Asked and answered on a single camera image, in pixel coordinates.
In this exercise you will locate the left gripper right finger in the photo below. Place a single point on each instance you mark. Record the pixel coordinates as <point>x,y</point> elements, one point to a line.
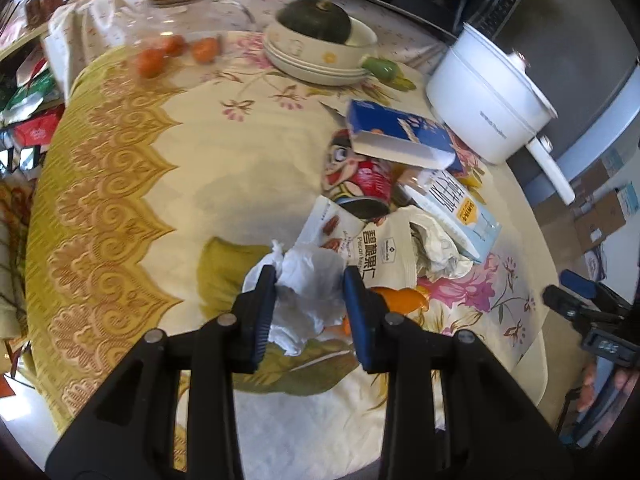
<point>360,317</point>

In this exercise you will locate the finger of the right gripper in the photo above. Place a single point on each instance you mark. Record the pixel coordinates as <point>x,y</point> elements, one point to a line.
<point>562,302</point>
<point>578,284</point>

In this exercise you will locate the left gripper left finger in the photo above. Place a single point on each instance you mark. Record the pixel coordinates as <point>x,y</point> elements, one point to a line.
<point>264,298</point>

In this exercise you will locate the white tissue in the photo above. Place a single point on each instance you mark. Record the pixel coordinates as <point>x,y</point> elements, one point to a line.
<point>309,293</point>

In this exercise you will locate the white pecan snack bag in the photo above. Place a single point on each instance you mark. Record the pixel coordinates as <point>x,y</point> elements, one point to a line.
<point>382,250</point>

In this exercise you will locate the red cartoon drink can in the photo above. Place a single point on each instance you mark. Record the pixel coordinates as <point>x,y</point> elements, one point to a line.
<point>360,184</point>

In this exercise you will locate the light blue white carton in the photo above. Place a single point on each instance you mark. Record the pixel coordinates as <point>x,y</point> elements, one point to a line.
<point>466,220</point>

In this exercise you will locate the blue almond milk carton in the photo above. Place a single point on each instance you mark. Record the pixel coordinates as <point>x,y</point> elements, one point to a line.
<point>385,133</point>

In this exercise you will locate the cardboard box on floor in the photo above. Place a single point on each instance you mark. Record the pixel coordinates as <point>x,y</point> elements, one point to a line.
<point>603,219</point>

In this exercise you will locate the floral tablecloth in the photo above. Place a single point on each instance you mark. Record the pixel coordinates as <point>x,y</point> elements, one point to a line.
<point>145,181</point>

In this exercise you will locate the white electric cooking pot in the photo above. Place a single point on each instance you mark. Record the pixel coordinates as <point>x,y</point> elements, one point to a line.
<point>486,98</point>

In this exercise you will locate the grey refrigerator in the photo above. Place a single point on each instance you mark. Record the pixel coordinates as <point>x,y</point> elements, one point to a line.
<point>582,56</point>

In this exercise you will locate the green pepper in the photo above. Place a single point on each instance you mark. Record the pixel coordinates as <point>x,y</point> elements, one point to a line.
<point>383,70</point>

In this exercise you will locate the orange tomato right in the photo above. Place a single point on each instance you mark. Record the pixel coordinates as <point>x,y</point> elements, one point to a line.
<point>205,51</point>

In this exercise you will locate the orange tomato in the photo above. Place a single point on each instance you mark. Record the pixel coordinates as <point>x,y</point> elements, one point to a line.
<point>205,51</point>
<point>172,45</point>
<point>150,63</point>

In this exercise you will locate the orange tomato left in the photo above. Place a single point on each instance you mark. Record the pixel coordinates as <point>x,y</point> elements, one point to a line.
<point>150,63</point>

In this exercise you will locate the orange tomato middle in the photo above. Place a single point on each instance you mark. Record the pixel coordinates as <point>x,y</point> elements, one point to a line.
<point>172,45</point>

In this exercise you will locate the clear glass jar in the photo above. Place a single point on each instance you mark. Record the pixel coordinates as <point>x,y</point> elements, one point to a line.
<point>192,19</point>

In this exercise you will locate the dark green squash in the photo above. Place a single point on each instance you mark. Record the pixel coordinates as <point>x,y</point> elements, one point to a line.
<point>318,19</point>

